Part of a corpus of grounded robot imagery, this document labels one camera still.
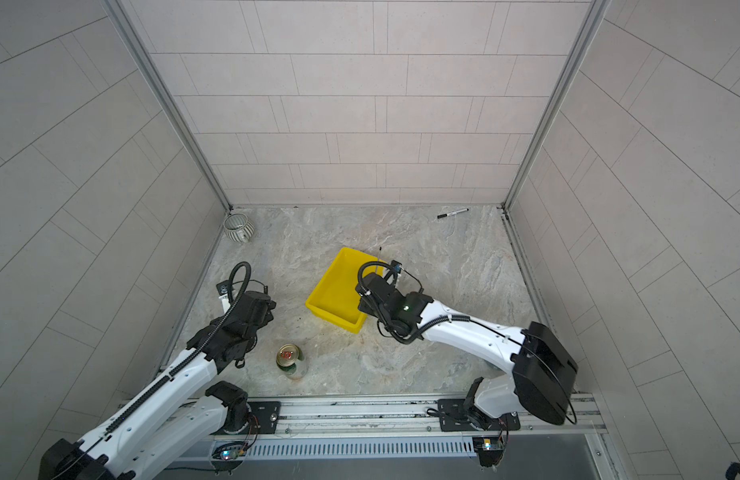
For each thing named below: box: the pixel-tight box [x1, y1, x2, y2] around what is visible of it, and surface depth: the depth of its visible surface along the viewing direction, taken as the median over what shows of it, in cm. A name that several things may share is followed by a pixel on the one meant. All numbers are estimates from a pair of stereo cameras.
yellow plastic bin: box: [305, 247, 385, 334], surface depth 91 cm
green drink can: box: [276, 344, 305, 373], surface depth 72 cm
